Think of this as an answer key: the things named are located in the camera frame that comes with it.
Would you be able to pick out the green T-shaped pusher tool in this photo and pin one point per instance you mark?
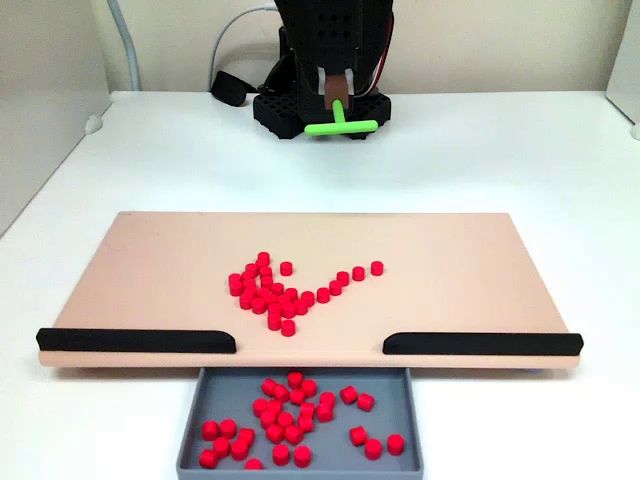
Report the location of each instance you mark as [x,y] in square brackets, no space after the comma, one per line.
[340,127]

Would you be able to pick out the grey tray container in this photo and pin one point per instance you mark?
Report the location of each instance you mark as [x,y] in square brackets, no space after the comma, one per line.
[332,452]

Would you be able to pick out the black table clamp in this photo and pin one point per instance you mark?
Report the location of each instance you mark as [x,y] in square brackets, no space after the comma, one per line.
[276,74]

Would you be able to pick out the beige flat board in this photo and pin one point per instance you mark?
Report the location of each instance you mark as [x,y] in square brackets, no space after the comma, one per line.
[150,260]

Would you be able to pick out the white side panel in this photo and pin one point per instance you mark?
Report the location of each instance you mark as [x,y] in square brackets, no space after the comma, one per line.
[45,125]
[627,60]

